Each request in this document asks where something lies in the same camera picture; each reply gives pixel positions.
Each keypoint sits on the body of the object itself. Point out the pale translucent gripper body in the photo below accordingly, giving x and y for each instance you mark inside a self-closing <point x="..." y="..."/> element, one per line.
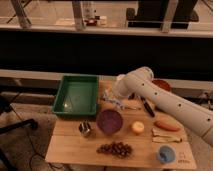
<point x="110" y="95"/>

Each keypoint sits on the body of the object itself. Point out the light blue towel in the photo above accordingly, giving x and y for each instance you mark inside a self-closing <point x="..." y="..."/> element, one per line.
<point x="118" y="103"/>

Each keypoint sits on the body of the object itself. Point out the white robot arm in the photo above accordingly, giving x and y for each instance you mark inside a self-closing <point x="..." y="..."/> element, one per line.
<point x="195" y="117"/>

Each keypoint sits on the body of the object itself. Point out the white paper cup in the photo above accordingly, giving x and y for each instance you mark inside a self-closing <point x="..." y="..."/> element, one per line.
<point x="118" y="77"/>

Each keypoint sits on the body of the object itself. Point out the small metal cup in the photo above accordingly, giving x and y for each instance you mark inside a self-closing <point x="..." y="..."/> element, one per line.
<point x="85" y="129"/>

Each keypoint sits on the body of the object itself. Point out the blue small cup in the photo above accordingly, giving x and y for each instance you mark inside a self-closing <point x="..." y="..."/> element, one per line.
<point x="166" y="154"/>

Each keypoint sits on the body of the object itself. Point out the small black silver can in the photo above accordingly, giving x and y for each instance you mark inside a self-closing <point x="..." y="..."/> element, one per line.
<point x="131" y="97"/>

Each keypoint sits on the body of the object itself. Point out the purple bowl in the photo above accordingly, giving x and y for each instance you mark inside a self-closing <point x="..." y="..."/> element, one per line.
<point x="109" y="121"/>

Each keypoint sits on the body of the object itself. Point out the green plastic tray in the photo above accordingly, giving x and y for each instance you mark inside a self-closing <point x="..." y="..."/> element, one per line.
<point x="77" y="97"/>

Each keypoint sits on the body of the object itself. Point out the yellow apple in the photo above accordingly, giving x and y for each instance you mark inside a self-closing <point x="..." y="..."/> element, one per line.
<point x="137" y="127"/>

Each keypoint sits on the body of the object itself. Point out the orange red bowl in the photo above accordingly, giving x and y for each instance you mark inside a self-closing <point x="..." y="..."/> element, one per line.
<point x="162" y="84"/>

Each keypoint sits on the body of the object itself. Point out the bunch of dark grapes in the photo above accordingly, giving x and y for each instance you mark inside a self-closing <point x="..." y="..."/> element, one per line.
<point x="117" y="149"/>

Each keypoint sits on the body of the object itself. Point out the yellow banana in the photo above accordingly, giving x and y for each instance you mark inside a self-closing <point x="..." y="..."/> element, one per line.
<point x="162" y="137"/>

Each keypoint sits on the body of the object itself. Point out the orange carrot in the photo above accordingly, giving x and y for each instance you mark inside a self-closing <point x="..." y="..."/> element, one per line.
<point x="166" y="126"/>

